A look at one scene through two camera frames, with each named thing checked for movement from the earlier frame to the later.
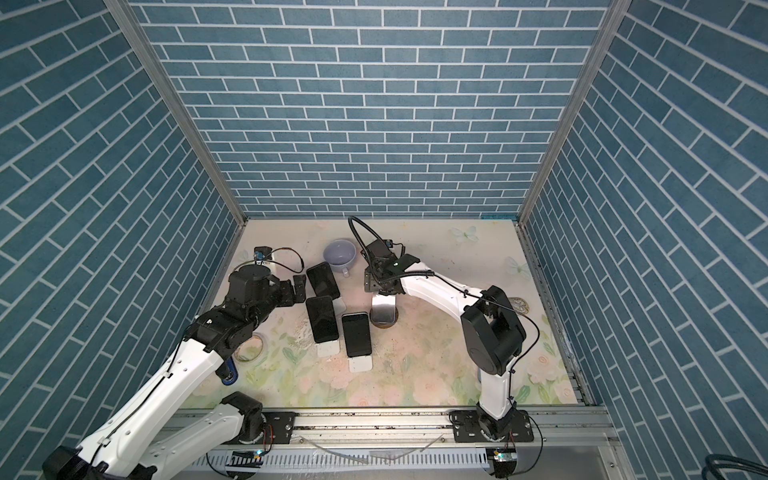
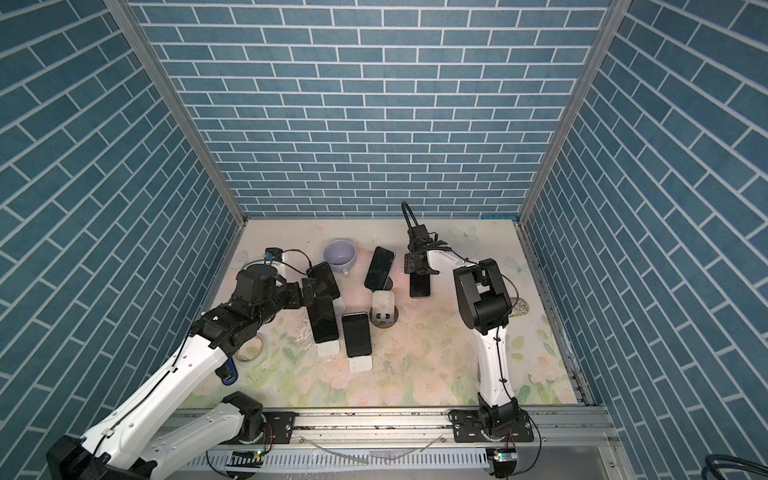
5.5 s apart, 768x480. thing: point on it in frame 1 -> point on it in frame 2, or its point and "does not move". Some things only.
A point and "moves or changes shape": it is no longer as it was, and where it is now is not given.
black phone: x=323 y=318 does not move
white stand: x=328 y=349 does not move
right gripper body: x=374 y=280 -> x=412 y=265
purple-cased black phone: x=383 y=309 moves or changes shape
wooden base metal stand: x=383 y=317 does not move
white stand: x=339 y=305 does not move
